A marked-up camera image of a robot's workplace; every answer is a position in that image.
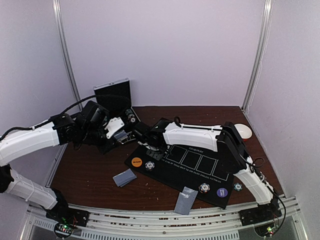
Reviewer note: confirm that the green red poker chip row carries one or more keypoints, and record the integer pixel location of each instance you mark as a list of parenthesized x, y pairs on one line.
[(130, 116)]

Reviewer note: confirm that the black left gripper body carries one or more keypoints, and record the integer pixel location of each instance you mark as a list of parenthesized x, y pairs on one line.
[(103, 148)]

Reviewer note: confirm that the red white bowl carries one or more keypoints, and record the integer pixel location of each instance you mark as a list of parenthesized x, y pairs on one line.
[(244, 131)]

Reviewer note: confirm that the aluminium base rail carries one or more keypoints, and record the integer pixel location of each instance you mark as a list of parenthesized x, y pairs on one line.
[(201, 224)]

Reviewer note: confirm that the black poker playing mat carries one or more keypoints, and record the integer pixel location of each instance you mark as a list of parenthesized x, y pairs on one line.
[(186, 166)]

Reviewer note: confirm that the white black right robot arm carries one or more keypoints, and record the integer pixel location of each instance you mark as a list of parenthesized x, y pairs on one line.
[(226, 141)]

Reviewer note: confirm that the aluminium frame post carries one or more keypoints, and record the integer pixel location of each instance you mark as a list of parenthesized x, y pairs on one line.
[(260, 50), (64, 47)]

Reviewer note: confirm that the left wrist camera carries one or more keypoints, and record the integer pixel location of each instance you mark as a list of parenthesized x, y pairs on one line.
[(95, 117)]

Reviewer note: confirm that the left aluminium frame post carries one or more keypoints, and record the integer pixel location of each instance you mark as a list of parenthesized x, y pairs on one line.
[(64, 47)]

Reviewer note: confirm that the right aluminium frame post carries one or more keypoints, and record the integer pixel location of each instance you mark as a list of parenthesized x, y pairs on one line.
[(260, 50)]

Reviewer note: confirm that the blue white chip stack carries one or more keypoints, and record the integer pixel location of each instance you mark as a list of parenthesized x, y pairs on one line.
[(149, 166)]

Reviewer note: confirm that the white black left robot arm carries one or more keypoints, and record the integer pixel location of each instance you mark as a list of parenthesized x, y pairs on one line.
[(22, 143)]

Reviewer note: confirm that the orange big blind button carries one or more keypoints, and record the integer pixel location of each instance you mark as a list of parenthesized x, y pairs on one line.
[(136, 162)]

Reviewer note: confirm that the blue playing card deck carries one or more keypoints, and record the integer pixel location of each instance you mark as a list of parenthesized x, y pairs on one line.
[(120, 135)]

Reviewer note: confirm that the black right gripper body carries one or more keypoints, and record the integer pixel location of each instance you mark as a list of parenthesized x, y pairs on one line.
[(152, 152)]

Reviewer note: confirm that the purple small blind button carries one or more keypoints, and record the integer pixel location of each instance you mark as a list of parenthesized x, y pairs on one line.
[(222, 192)]

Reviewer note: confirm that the poker chip stack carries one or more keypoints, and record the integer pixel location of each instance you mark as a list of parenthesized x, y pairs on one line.
[(204, 188)]

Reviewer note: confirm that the aluminium poker chip case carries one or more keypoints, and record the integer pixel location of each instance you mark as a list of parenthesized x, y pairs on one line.
[(117, 101)]

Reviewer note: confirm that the single green poker chip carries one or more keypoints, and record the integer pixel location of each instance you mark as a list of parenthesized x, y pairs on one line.
[(238, 187)]

